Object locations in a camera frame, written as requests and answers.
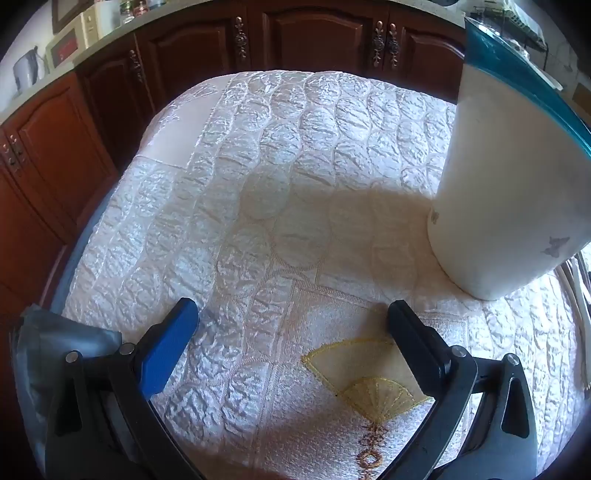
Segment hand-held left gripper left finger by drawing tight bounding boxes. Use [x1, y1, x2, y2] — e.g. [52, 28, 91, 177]
[44, 298, 204, 480]

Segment cluster of condiment bottles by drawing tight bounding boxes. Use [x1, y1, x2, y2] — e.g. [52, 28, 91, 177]
[119, 0, 167, 24]

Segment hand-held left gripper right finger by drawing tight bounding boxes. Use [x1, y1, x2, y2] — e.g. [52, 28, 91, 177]
[369, 299, 539, 480]

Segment white box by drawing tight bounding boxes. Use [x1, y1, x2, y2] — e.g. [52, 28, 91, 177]
[95, 0, 122, 35]

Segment pale bamboo chopstick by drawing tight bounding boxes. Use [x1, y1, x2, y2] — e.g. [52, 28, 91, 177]
[561, 263, 585, 324]
[571, 256, 591, 301]

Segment grey stone countertop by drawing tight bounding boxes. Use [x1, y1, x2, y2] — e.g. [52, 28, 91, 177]
[0, 0, 467, 123]

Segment wooden wall cabinet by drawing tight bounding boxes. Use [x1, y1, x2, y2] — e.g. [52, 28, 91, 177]
[51, 0, 84, 34]

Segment white quilted tablecloth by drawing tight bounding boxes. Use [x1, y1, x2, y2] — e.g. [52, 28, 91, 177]
[60, 69, 591, 480]

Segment white floral utensil holder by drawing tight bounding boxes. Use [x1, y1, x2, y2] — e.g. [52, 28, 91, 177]
[427, 18, 591, 301]

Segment reddish wooden base cabinet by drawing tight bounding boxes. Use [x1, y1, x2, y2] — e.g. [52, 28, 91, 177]
[0, 69, 121, 333]

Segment white electric kettle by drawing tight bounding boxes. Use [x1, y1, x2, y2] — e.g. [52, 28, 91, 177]
[13, 46, 49, 95]

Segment cream microwave oven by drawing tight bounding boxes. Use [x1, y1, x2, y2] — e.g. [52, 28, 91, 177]
[45, 7, 100, 61]

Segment dark wooden base cabinet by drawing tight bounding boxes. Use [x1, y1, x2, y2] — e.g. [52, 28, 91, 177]
[74, 0, 467, 171]

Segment black wire dish rack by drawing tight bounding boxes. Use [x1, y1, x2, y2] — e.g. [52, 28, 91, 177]
[466, 0, 550, 51]

